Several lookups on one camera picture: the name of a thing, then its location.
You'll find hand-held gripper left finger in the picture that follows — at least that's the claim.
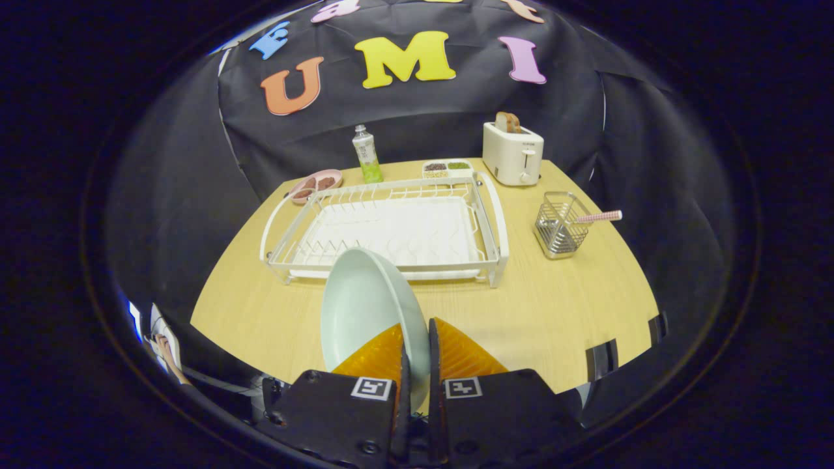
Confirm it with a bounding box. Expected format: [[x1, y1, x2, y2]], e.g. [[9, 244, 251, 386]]
[[257, 322, 412, 469]]

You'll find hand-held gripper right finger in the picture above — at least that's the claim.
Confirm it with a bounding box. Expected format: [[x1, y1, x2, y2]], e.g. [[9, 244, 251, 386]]
[[427, 317, 587, 466]]

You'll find pale green plate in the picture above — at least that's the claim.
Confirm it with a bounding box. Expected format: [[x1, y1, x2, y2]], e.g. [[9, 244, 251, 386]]
[[321, 248, 431, 412]]

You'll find white wire dish rack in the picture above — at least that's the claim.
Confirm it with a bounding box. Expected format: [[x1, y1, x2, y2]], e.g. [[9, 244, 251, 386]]
[[259, 171, 510, 289]]

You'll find metal wire basket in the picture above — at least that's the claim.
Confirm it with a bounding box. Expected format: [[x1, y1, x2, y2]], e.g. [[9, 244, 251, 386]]
[[534, 191, 592, 260]]

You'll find pink dish with food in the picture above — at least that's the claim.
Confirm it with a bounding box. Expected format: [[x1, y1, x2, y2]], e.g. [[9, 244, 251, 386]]
[[289, 169, 343, 206]]

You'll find white drip tray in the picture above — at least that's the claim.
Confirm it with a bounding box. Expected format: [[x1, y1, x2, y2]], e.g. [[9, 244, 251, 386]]
[[290, 195, 486, 281]]

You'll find black backdrop cloth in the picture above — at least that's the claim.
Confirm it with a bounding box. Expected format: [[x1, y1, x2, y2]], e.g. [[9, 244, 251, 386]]
[[104, 0, 737, 431]]

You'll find white divided snack tray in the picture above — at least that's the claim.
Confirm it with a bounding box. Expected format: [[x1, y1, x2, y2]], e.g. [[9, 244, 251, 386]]
[[421, 159, 475, 180]]

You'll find cream toaster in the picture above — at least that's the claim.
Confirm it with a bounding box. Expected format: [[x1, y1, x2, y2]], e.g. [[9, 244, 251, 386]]
[[482, 121, 545, 187]]

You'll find green drink bottle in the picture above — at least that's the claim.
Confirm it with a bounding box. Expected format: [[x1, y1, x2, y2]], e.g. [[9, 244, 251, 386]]
[[352, 124, 384, 184]]

